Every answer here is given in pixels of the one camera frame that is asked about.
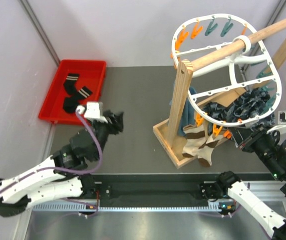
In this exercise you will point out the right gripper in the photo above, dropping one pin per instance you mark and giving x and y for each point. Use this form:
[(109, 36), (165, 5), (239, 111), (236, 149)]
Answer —
[(244, 136)]

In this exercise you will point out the black striped sock lower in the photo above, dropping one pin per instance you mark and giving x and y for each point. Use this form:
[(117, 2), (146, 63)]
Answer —
[(70, 103)]

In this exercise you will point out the teal cloth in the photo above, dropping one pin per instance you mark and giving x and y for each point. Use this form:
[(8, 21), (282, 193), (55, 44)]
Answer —
[(187, 118)]

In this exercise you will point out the black striped sock upper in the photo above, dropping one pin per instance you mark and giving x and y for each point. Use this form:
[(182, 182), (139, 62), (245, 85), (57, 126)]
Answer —
[(69, 83)]

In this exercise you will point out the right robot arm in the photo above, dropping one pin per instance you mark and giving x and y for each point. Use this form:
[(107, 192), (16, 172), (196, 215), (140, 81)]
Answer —
[(230, 185)]

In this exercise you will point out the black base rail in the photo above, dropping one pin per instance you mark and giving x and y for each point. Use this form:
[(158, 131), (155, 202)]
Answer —
[(154, 190)]

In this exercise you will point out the dark patterned cloth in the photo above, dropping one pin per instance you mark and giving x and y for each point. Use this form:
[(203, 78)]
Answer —
[(251, 103)]

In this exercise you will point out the black striped sock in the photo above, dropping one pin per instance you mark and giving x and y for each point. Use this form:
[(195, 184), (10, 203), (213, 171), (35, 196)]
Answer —
[(70, 103), (69, 83)]

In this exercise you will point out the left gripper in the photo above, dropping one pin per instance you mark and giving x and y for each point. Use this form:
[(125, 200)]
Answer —
[(117, 127)]

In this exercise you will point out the beige brown sock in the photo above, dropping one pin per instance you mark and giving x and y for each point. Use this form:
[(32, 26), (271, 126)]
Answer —
[(205, 151), (195, 136)]

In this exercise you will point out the wooden rack stand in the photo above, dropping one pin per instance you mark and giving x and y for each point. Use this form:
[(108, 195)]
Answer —
[(200, 61)]

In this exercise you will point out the orange clothespin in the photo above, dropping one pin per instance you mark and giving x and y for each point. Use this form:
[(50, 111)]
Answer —
[(216, 129), (227, 134), (199, 120)]

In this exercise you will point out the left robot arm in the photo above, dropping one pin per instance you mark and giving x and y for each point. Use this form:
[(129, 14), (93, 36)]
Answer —
[(67, 173)]

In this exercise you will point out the red plastic tray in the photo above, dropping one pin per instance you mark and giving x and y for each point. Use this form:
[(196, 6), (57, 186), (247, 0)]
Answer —
[(92, 74)]

